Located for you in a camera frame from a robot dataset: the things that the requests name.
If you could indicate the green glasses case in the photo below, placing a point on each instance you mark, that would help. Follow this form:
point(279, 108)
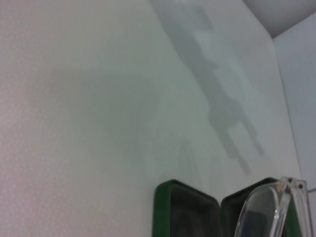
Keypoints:
point(163, 209)

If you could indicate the clear white glasses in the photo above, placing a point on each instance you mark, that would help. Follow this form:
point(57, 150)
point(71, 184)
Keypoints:
point(284, 205)

